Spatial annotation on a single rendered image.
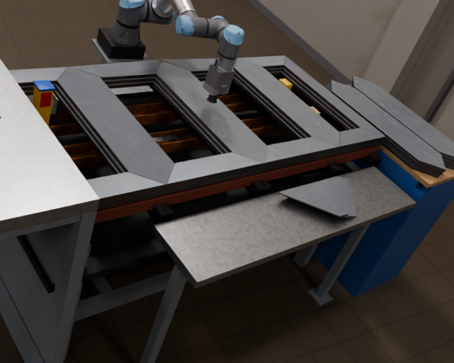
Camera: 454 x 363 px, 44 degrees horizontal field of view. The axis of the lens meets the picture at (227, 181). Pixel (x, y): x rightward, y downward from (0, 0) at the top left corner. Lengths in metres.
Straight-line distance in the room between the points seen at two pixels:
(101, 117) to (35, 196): 0.73
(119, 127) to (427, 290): 2.11
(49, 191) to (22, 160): 0.13
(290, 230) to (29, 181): 0.98
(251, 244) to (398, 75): 2.93
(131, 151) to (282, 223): 0.60
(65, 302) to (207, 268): 0.43
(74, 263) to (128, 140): 0.58
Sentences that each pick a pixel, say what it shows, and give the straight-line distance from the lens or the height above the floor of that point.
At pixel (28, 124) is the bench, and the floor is 1.05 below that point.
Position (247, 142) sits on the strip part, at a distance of 2.19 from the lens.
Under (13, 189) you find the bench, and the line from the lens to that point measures 1.42.
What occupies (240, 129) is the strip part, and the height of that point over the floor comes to 0.86.
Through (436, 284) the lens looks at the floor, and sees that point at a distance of 3.54.
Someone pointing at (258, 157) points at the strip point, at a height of 0.86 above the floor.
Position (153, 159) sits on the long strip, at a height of 0.86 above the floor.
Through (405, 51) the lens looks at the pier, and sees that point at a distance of 4.58.
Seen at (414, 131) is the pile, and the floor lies 0.85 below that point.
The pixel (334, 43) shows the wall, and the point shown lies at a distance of 5.45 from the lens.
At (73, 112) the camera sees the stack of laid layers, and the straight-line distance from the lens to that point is 2.13.
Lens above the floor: 1.99
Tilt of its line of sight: 35 degrees down
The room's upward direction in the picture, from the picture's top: 21 degrees clockwise
